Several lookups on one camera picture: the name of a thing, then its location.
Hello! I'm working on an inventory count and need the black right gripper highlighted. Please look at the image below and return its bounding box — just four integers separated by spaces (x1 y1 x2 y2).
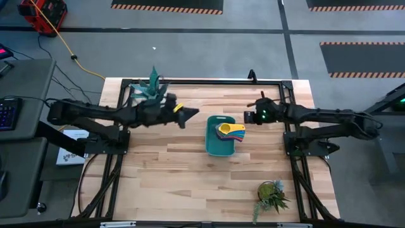
244 97 287 125

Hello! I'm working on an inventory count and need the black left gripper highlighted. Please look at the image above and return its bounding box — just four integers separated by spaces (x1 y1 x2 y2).
140 92 200 129

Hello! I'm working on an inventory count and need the orange measuring cup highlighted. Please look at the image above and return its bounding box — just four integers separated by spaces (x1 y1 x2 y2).
216 125 246 139

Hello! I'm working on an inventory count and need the dark purple measuring cup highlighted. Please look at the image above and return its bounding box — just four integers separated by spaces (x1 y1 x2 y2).
215 125 245 143

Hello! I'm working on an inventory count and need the teal plastic basket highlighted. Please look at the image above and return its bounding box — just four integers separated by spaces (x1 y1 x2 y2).
205 115 237 157

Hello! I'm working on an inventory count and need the snake plant in white pot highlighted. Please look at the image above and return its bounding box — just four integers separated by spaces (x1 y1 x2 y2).
129 65 170 107

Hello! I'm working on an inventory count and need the small succulent plant in pot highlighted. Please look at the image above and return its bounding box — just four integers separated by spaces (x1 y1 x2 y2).
252 179 291 224

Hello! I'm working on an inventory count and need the black mat with striped edge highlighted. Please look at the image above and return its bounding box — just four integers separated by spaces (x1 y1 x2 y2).
319 41 405 79
110 0 224 15
306 0 405 12

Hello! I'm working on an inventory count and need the white printed booklet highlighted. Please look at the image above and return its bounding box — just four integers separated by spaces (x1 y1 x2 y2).
56 129 90 167

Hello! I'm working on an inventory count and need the grey metal stand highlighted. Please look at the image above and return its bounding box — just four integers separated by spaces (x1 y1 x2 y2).
349 82 405 178

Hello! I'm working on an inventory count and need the grey desk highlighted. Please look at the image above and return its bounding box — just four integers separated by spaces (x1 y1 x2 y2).
0 58 57 219

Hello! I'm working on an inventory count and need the red equipment case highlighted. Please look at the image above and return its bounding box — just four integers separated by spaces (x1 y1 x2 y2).
18 0 68 37

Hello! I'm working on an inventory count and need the black backlit keyboard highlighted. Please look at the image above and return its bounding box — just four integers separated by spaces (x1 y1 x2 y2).
0 97 23 132

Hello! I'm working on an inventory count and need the black desk tool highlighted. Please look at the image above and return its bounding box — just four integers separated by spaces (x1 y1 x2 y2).
0 60 15 79

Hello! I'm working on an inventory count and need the small electronic device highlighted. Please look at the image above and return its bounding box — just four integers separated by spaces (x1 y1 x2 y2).
0 43 14 60

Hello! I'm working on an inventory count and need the black metal frame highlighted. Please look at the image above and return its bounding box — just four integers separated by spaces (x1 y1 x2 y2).
71 78 341 223

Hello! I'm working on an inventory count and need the black clamp bracket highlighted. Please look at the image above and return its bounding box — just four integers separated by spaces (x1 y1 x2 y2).
247 68 259 84

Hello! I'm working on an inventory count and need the black cable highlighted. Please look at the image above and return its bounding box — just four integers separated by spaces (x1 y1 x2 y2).
0 94 53 105
37 34 99 105

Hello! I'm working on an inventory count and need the yellow cable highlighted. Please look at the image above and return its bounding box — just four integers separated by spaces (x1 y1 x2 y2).
30 0 107 131

